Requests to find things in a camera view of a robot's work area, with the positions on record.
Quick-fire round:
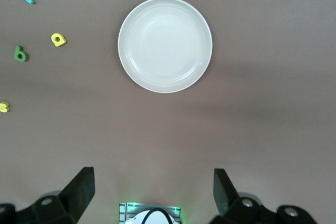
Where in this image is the yellow foam letter a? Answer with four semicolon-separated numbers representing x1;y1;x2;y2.
50;33;67;47

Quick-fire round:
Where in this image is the beige round plate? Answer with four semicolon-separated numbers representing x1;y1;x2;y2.
117;0;213;94

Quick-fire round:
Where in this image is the green foam letter b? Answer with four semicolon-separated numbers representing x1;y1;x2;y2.
13;45;29;62

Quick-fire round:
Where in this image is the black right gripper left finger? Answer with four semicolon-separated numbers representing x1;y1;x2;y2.
0;166;95;224

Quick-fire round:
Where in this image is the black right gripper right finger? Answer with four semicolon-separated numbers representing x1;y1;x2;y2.
209;168;320;224

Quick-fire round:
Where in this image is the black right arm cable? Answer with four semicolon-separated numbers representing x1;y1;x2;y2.
143;207;170;224

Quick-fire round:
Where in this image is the brown table cover sheet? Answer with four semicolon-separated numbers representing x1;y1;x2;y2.
0;0;336;224

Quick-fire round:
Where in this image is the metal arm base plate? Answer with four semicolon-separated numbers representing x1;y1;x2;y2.
119;202;182;224

